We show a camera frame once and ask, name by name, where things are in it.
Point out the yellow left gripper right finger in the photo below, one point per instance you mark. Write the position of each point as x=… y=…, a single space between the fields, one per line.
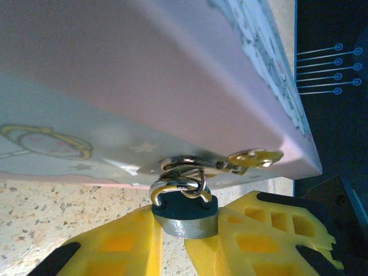
x=258 y=244

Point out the small silver padlock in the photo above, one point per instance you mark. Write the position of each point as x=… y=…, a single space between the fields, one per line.
x=184 y=227

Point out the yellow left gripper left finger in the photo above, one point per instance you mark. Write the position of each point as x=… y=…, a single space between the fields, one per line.
x=115 y=253

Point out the pastel cartoon tin box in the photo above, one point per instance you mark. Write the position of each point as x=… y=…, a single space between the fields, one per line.
x=143 y=72

